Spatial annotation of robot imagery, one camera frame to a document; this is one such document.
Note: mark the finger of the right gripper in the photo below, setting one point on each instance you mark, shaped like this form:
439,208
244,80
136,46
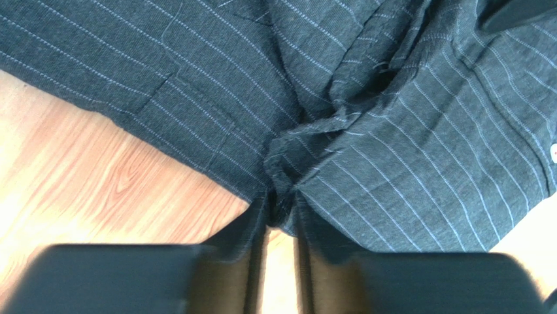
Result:
497,16

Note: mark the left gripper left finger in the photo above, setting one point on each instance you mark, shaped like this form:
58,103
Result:
219,275

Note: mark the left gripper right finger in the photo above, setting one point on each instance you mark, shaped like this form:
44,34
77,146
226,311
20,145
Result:
337,274

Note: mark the dark pinstriped long sleeve shirt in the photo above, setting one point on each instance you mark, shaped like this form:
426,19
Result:
406,99

